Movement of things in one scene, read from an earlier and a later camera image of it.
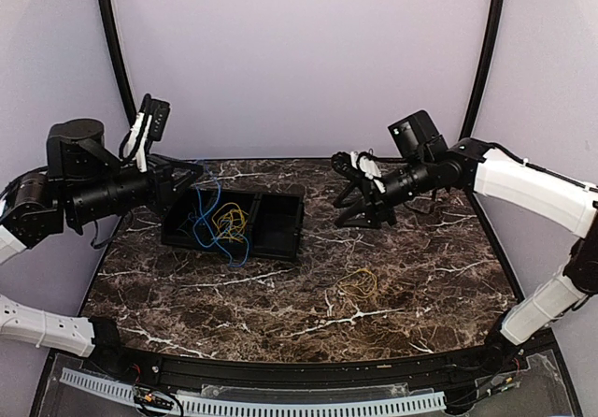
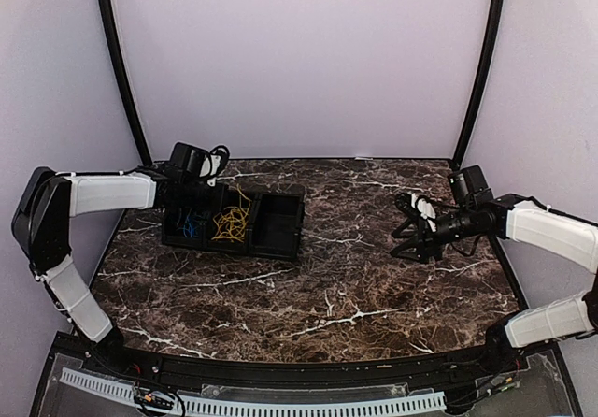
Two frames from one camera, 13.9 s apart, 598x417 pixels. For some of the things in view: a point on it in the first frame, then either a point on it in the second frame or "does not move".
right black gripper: x=375 y=212 -> x=425 y=242
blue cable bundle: x=214 y=238 -> x=190 y=227
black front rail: x=222 y=373 does not move
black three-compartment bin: x=276 y=221 does not move
